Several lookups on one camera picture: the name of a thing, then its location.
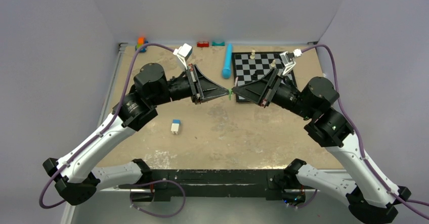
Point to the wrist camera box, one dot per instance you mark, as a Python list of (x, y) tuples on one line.
[(182, 54), (288, 60)]

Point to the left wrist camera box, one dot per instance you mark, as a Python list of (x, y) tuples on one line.
[(182, 54)]

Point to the blue cylinder tool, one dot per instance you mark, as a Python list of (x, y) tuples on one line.
[(226, 71)]

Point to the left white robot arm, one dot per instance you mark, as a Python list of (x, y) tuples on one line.
[(76, 175)]

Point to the red toy brick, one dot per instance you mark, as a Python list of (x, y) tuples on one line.
[(203, 44)]

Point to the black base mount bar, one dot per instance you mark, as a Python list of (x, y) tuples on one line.
[(270, 184)]

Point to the white chess pawn far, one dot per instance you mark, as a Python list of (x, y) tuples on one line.
[(252, 56)]

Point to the blue orange toy car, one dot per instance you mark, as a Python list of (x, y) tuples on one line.
[(141, 41)]

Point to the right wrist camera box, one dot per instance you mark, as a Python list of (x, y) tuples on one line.
[(288, 60)]

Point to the teal toy piece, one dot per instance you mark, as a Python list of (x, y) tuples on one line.
[(217, 43)]

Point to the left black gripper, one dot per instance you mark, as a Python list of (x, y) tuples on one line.
[(202, 88)]

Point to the aluminium frame rail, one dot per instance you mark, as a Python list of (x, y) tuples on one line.
[(72, 209)]

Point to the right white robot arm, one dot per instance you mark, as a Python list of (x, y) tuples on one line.
[(369, 195)]

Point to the black white chessboard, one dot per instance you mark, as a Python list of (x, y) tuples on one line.
[(243, 68)]

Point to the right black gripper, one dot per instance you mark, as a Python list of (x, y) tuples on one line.
[(261, 90)]

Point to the white blue toy brick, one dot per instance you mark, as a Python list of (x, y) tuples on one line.
[(175, 126)]

